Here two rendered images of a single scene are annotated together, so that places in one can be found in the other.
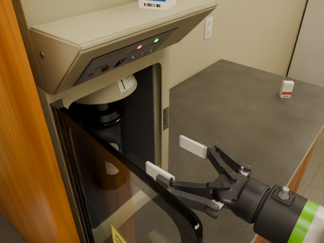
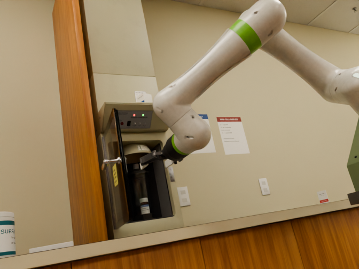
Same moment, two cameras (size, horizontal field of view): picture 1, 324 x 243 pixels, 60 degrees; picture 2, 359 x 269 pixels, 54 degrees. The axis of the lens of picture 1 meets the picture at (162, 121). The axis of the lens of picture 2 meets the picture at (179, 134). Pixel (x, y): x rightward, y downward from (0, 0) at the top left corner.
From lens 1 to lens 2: 1.28 m
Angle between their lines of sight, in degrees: 56
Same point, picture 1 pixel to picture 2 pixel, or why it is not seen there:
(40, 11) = not seen: hidden behind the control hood
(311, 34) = not seen: outside the picture
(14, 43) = (88, 100)
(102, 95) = (129, 150)
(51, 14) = not seen: hidden behind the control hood
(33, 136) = (88, 126)
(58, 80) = (102, 121)
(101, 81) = (125, 137)
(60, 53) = (102, 109)
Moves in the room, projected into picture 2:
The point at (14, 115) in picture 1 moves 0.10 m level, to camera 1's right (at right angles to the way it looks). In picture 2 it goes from (85, 119) to (105, 112)
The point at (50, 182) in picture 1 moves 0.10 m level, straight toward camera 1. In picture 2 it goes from (92, 145) to (88, 137)
